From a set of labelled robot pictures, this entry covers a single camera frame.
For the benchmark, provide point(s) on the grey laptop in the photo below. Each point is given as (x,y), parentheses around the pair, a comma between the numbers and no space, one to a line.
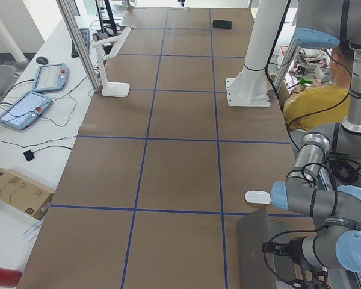
(253,231)

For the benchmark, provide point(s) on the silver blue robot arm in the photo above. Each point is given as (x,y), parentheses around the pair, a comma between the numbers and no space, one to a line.
(336,244)

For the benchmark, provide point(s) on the white computer mouse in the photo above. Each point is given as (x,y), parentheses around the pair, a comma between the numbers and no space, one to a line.
(257,197)

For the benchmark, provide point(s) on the dark grey computer mouse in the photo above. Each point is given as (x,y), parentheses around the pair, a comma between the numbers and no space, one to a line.
(42,60)

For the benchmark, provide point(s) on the black flat box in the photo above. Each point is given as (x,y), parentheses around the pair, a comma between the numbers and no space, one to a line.
(222,24)

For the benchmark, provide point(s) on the person in yellow shirt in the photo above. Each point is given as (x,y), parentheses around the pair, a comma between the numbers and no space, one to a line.
(318,104)

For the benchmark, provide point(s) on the upper teach pendant tablet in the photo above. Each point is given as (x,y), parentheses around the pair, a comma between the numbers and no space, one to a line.
(51,78)

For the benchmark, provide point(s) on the teach pendant tablet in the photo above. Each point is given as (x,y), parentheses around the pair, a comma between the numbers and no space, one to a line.
(25,110)
(51,78)

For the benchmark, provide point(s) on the small black square device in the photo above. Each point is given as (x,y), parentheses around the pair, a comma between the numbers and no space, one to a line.
(29,155)

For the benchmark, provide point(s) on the lower teach pendant tablet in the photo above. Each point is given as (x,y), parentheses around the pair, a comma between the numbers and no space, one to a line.
(25,110)

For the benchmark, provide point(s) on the brown cardboard box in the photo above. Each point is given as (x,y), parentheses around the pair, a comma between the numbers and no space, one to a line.
(25,194)

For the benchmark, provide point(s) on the red object at corner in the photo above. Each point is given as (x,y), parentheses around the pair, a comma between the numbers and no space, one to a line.
(9,278)

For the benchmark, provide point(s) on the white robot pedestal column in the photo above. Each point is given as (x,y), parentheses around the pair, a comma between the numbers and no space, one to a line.
(249,87)

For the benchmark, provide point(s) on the aluminium frame post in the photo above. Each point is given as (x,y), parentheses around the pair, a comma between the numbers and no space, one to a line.
(69,19)

